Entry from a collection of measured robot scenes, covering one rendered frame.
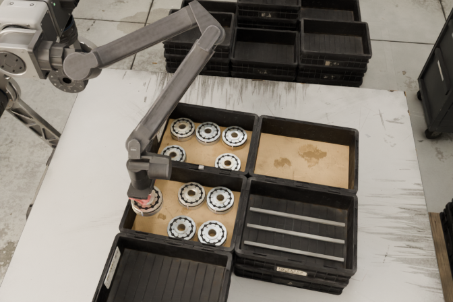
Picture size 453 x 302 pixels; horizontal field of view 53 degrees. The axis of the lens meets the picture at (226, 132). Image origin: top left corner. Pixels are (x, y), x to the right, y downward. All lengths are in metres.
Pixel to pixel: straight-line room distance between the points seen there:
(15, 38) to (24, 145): 1.80
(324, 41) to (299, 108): 0.79
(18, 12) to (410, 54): 2.92
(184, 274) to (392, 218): 0.87
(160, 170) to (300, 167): 0.71
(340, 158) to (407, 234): 0.39
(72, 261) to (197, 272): 0.50
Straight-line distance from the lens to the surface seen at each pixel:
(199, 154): 1.85
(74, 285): 1.82
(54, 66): 1.38
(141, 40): 1.29
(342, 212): 1.77
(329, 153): 1.90
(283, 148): 1.88
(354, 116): 2.22
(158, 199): 1.51
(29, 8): 1.46
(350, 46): 2.90
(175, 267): 1.64
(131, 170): 1.33
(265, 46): 2.97
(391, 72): 3.54
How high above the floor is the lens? 2.35
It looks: 53 degrees down
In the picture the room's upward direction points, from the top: 1 degrees clockwise
